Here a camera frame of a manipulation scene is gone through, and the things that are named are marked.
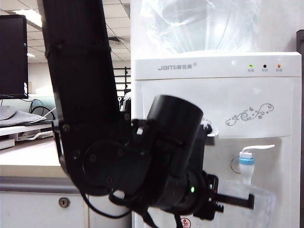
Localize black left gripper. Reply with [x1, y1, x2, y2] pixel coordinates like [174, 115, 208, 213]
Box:
[156, 170, 255, 220]

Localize clear textured plastic mug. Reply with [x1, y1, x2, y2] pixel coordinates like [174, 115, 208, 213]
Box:
[217, 179, 276, 228]

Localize blue cold water tap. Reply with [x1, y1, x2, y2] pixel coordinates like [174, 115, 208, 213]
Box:
[231, 144, 276, 186]

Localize white water dispenser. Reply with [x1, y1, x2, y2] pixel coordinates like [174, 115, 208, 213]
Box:
[130, 51, 302, 228]

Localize plastic-wrapped water jug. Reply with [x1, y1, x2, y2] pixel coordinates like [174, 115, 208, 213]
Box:
[140, 0, 262, 54]

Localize white desk drawer cabinet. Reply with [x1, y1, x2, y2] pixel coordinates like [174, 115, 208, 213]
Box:
[0, 175, 132, 228]

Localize round drawer lock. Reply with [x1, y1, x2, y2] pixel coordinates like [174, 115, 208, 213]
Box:
[58, 196, 71, 209]

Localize white monitor riser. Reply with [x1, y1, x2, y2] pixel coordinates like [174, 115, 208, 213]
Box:
[0, 123, 55, 151]

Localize grey felt sleeve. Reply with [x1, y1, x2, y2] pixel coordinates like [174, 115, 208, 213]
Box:
[0, 105, 47, 128]

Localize black computer monitor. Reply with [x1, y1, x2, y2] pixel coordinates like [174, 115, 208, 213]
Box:
[0, 14, 29, 100]

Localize long ceiling light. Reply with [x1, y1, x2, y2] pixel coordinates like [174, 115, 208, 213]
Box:
[13, 9, 43, 28]

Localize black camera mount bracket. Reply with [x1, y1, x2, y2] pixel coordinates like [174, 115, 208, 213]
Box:
[187, 123, 212, 176]

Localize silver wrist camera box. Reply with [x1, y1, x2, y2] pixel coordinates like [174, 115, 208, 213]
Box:
[200, 120, 219, 146]

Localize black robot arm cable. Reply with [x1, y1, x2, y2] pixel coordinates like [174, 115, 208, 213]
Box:
[80, 190, 181, 228]

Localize black wall rack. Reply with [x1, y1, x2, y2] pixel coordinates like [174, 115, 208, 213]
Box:
[113, 66, 132, 96]

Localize white cable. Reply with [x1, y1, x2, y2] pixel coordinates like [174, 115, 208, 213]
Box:
[35, 107, 57, 122]

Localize black desk cables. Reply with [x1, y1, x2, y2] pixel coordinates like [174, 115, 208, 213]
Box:
[29, 99, 57, 121]

